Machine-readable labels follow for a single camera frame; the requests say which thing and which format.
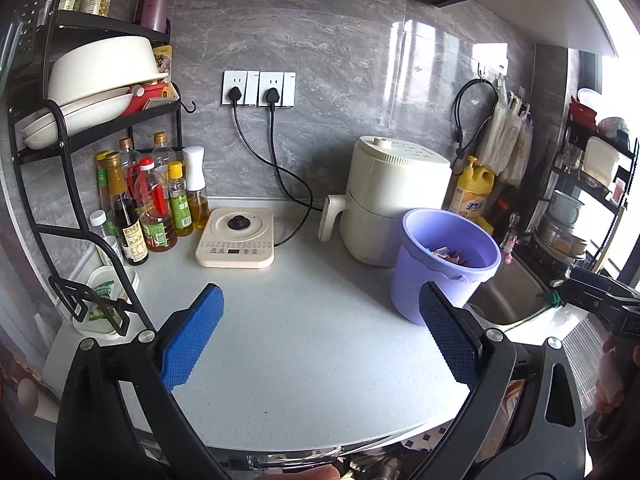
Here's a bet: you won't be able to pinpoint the black metal kitchen rack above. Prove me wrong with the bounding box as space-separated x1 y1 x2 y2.
4 0 198 338

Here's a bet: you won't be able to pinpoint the person's right hand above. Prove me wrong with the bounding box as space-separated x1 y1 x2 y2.
594 336 625 415

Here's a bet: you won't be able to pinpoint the white plastic tray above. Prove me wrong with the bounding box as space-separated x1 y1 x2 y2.
71 264 140 336

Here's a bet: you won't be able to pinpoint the right black shelf rack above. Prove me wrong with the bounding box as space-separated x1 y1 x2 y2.
528 98 639 283

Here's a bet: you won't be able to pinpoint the green sachet in tray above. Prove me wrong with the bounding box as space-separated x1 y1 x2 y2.
87 278 122 324

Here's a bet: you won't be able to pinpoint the dark soy sauce bottle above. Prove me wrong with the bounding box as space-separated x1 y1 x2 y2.
104 152 149 266

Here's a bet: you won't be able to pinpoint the yellow detergent bottle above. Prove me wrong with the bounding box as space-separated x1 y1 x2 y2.
448 156 496 220

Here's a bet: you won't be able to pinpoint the purple plastic bucket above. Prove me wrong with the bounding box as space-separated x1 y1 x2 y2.
390 208 502 325

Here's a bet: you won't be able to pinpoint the hanging white bags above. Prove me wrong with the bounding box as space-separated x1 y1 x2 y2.
476 76 533 188

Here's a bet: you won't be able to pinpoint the small white cap bottle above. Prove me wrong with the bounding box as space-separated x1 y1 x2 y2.
89 209 122 261

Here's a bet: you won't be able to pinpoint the yellow cap green label bottle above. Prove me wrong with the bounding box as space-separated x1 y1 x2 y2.
167 160 193 236

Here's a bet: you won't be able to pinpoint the cream induction cooker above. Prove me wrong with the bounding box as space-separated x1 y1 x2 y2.
195 207 274 269

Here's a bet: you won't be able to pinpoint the red cap oil bottle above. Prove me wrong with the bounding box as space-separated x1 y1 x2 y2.
134 156 177 252

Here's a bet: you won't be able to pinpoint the white top oil sprayer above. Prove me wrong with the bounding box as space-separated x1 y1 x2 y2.
182 145 209 229

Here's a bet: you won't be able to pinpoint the green label tall bottle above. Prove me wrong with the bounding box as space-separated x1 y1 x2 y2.
94 151 114 231

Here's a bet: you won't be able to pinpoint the cream air fryer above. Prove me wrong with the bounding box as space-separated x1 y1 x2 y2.
318 136 451 268

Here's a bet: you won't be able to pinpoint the gold cap clear bottle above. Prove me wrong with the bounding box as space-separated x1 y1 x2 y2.
119 138 141 197
151 131 177 180

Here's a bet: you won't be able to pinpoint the gold cap clear bottle rear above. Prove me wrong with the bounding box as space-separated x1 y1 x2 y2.
151 131 177 180

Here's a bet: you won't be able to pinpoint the red container on rack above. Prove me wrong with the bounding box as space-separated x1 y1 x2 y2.
122 82 174 117

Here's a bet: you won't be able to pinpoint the white bowl on rack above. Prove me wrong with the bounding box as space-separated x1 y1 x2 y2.
47 36 168 105

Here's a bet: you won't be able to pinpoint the pink bottle on rack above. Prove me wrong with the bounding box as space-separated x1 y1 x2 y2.
141 0 168 34

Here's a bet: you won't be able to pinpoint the black hanging cable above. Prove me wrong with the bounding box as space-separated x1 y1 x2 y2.
451 78 500 162

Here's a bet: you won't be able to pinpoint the black power cable left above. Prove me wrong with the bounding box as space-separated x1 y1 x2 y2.
226 86 324 213

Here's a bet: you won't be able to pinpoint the black power cable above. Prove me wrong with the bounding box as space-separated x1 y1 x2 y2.
226 86 324 213
264 86 316 248

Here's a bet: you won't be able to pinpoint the black power cable right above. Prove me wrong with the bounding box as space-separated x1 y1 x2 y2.
264 86 316 248

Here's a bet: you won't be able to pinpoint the white wall socket panel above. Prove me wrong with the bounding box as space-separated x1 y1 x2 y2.
220 70 297 107

